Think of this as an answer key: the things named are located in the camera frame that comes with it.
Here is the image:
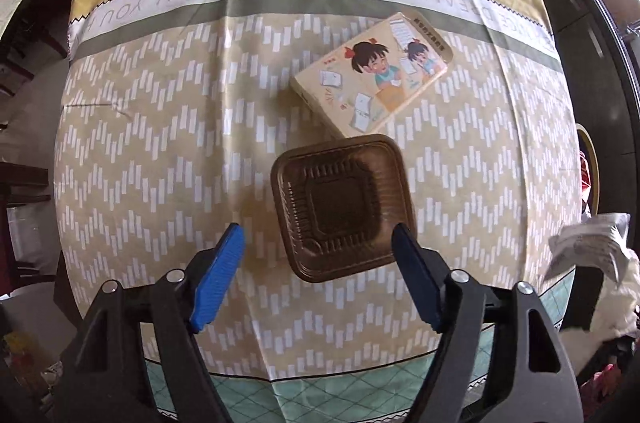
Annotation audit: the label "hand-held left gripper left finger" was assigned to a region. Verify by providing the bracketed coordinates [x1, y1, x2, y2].
[60, 223, 246, 423]

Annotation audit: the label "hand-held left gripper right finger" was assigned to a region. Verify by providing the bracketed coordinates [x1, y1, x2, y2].
[391, 223, 583, 423]

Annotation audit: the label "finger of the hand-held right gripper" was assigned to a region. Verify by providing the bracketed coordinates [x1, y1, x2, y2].
[562, 265, 608, 331]

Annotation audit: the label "white wrapper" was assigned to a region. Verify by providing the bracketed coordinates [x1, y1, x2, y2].
[542, 212, 640, 289]

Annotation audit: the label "brown plastic tray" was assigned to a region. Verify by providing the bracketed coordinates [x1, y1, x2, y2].
[270, 134, 417, 285]

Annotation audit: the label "black bin with yellow rim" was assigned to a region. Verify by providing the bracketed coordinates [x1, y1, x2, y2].
[575, 123, 601, 219]

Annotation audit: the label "patterned tablecloth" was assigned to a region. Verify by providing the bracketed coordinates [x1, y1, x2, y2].
[52, 0, 586, 416]

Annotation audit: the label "cartoon girl book box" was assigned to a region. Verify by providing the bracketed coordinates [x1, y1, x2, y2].
[290, 10, 455, 138]

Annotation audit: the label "dark green sink cabinets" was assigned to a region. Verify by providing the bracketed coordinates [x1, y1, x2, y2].
[500, 0, 640, 114]

